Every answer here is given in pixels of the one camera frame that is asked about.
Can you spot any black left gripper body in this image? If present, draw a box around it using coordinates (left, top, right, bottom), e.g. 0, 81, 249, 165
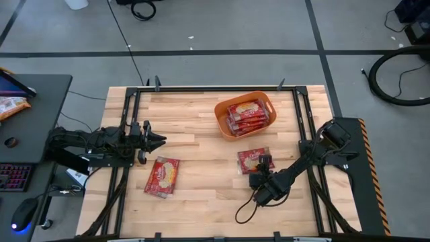
129, 120, 151, 165

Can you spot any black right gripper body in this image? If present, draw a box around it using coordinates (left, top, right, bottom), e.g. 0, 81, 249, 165
249, 154, 280, 191

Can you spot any red popcorn bag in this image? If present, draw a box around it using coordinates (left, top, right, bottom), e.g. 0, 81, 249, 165
144, 156, 181, 199
230, 122, 269, 137
226, 99, 267, 122
228, 116, 270, 130
236, 147, 275, 175

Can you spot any orange plastic basket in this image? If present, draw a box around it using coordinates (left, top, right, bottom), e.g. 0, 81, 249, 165
214, 90, 277, 141

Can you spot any white paper label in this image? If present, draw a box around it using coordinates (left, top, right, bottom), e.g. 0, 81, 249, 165
65, 167, 89, 188

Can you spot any dark grey desk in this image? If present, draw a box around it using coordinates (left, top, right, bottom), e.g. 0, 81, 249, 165
0, 73, 73, 242

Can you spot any keyboard with red backlight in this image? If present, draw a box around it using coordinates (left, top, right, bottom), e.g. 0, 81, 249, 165
0, 163, 34, 192

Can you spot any orange snack bag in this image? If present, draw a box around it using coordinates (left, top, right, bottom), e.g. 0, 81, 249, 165
0, 96, 32, 122

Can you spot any black computer mouse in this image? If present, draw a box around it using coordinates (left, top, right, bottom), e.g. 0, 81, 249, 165
11, 197, 40, 233

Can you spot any laptop screen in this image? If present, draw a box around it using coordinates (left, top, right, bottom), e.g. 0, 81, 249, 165
0, 69, 37, 99

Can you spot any black equipment case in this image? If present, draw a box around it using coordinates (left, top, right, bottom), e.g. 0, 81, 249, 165
393, 0, 430, 46

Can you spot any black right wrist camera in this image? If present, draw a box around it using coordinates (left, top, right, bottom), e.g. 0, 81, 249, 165
254, 188, 280, 206

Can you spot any black hazard-striped base plate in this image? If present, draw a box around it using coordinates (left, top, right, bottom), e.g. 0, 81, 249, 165
334, 116, 392, 236

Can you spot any coiled black cable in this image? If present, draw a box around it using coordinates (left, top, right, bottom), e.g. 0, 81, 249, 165
130, 0, 157, 22

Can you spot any large black hose loop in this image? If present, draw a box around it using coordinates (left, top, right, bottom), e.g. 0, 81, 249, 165
368, 45, 430, 108

